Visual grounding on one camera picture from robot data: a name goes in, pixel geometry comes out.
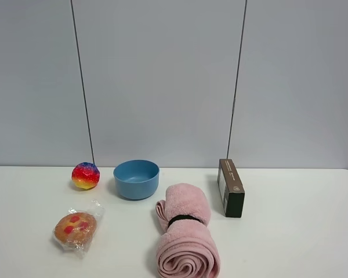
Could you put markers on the rainbow strawberry toy ball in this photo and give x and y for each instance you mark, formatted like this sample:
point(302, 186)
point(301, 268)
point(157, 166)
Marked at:
point(85, 175)

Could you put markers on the rolled pink towel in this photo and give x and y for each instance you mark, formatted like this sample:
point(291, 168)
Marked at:
point(186, 248)

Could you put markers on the black elastic hair band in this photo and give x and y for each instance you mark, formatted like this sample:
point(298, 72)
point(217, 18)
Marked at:
point(183, 217)

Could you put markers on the blue plastic bowl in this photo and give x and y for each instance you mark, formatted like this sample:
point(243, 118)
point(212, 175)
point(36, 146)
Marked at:
point(136, 179)

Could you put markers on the dark brown cardboard box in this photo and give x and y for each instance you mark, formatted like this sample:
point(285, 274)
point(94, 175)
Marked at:
point(231, 189)

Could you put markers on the muffin with red pieces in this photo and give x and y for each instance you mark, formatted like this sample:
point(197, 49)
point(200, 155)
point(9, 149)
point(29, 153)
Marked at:
point(75, 231)

